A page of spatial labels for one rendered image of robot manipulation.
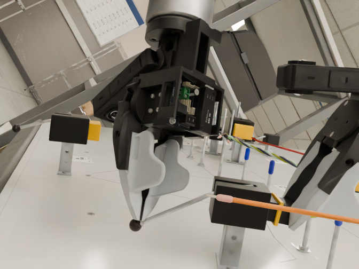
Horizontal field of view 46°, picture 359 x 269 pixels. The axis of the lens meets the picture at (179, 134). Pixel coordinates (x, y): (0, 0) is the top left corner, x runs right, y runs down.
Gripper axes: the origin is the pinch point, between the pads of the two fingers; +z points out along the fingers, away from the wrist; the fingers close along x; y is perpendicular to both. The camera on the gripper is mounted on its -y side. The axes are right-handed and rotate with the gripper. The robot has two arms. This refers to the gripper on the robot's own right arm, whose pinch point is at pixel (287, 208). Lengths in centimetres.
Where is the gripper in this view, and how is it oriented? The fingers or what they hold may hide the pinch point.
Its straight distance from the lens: 47.2
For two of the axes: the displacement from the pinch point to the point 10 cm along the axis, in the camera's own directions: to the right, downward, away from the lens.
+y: 8.3, 5.5, 0.6
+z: -5.5, 8.2, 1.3
